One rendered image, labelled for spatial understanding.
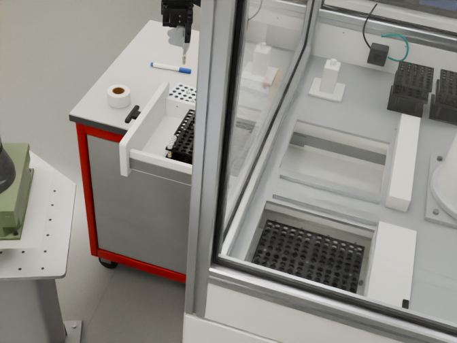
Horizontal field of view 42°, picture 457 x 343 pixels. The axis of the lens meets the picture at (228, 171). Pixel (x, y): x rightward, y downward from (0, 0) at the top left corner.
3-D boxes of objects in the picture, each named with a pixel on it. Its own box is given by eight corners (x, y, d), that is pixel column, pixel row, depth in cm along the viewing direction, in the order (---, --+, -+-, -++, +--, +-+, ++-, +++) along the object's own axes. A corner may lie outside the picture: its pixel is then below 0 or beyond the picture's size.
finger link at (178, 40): (167, 53, 170) (168, 22, 164) (188, 53, 171) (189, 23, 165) (168, 58, 167) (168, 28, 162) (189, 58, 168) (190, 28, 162)
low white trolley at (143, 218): (88, 271, 230) (68, 113, 179) (151, 169, 275) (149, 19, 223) (232, 316, 221) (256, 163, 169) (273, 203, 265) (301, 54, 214)
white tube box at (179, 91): (164, 105, 186) (164, 94, 183) (179, 91, 191) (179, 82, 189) (198, 118, 182) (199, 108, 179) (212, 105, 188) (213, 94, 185)
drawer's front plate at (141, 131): (120, 176, 153) (118, 143, 145) (163, 112, 174) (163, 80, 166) (126, 177, 152) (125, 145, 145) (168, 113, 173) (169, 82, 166)
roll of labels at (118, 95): (132, 96, 188) (132, 86, 185) (127, 109, 182) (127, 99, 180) (110, 93, 188) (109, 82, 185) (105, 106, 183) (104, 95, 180)
